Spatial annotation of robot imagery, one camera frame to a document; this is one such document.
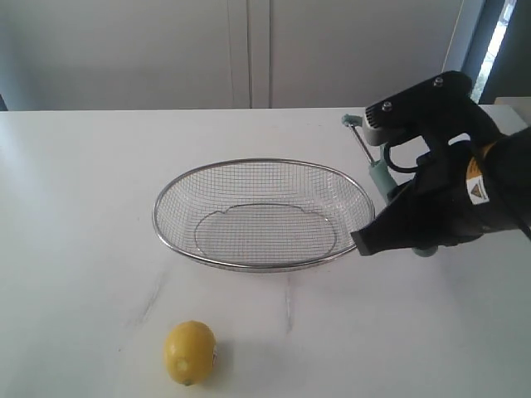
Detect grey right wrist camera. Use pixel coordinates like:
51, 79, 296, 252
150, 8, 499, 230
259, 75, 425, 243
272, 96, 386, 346
363, 70, 472, 146

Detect white cabinet doors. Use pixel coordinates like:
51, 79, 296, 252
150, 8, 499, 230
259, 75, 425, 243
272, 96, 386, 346
1, 1, 461, 110

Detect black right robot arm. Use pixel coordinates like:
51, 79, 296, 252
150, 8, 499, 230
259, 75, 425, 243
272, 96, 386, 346
352, 103, 530, 255

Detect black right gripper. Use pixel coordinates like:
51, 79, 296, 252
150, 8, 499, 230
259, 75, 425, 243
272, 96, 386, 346
349, 105, 509, 257

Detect teal handled vegetable peeler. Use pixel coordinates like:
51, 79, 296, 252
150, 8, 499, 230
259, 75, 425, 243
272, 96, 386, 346
342, 114, 438, 257

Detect black right camera cable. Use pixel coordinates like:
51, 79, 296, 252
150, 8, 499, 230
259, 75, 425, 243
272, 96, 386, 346
382, 140, 432, 175

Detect yellow lemon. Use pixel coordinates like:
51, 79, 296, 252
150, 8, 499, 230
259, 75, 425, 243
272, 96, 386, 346
163, 320, 217, 386

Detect oval wire mesh basket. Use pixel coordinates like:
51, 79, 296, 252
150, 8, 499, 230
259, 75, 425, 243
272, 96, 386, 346
152, 158, 375, 273

